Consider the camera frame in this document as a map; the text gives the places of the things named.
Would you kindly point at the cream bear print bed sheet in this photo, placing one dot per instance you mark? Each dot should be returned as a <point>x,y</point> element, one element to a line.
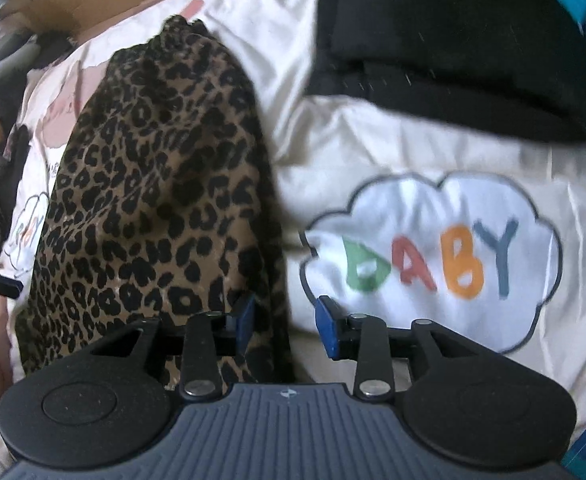
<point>398,170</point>

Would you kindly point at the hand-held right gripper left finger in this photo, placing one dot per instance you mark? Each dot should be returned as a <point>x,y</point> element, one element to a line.
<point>245,322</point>

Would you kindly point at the leopard print garment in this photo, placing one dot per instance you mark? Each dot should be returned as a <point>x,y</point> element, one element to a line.
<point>163,185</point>

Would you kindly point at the folded black garment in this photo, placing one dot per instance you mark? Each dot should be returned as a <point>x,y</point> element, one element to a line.
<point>448,45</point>

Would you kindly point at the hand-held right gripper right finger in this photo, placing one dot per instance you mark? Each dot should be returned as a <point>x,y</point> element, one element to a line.
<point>324,330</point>

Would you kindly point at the small black cloth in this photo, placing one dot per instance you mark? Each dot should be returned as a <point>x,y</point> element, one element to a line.
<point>53,50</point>

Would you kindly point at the grey neck pillow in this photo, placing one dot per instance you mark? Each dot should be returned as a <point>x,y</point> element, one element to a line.
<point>3,65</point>

